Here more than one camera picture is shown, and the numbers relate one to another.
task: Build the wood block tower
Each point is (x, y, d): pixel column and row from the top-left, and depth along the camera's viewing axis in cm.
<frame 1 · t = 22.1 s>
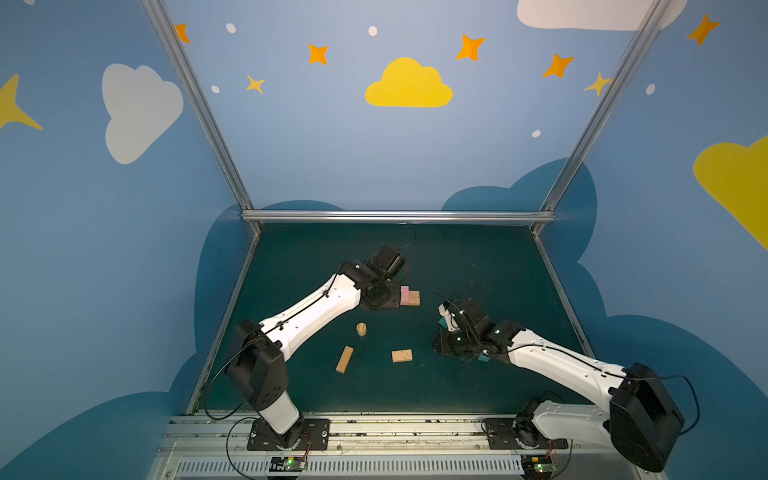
left hand: (397, 301, 82), fingers open
right hand: (433, 341, 83), fingers closed
far natural wood block: (414, 298, 100), point 3 cm above the table
small wood cylinder: (361, 329, 92), point 3 cm above the table
long natural wood block: (344, 359, 88), point 2 cm above the table
near natural wood block: (402, 356, 88), point 2 cm above the table

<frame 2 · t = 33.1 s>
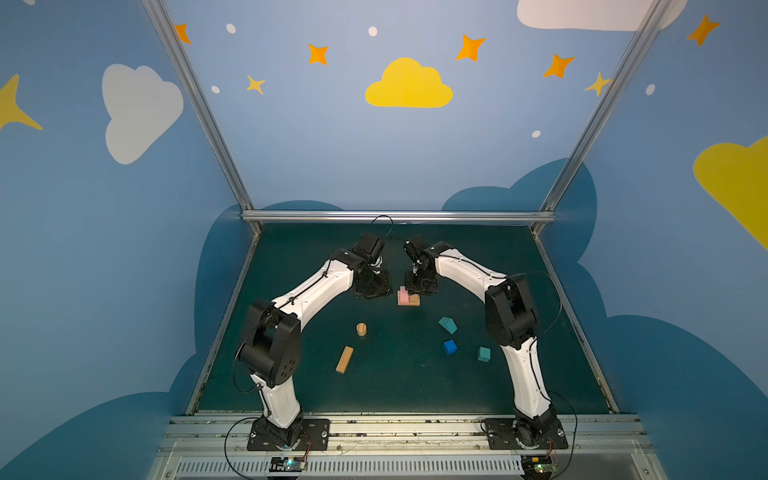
left hand: (393, 291, 87), fingers open
right hand: (413, 289, 98), fingers open
near natural wood block: (414, 298, 100), point 4 cm above the table
blue cube block: (450, 347, 90), point 2 cm above the table
the other named things where they were.

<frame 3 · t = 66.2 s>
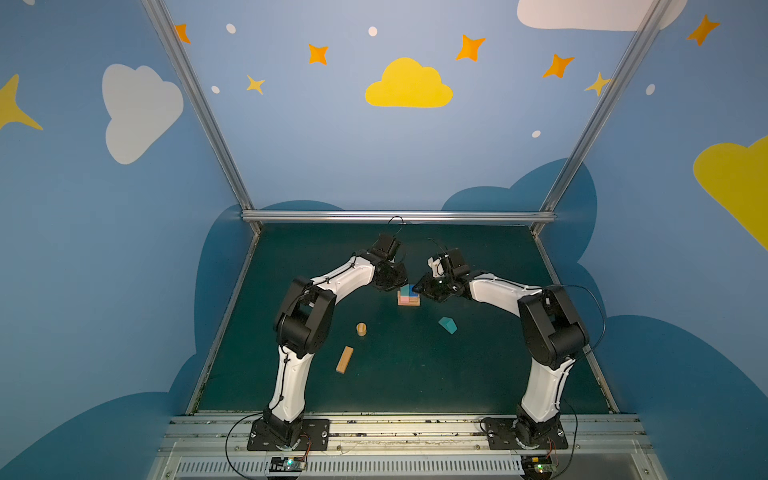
left hand: (410, 281, 96), fingers open
right hand: (415, 287, 96), fingers open
small teal block: (405, 291, 98), point 6 cm above the table
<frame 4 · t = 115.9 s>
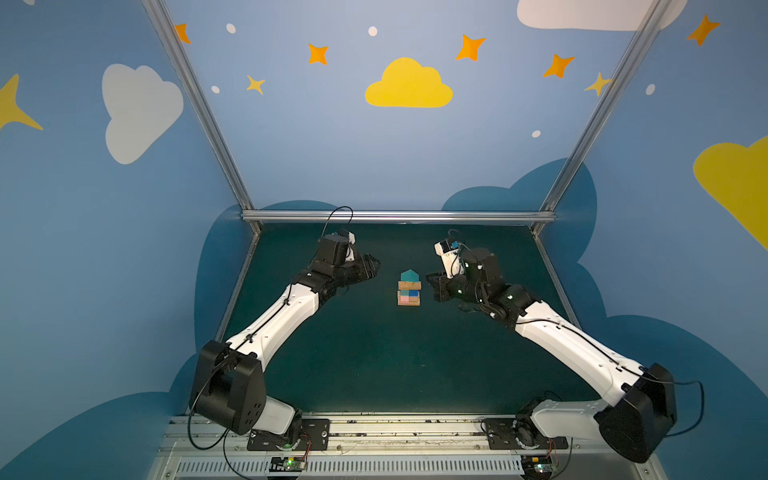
left hand: (377, 265, 83), fingers open
right hand: (430, 273, 78), fingers closed
long natural wood block: (410, 285, 96), point 9 cm above the table
teal house-shaped block: (409, 276, 95), point 12 cm above the table
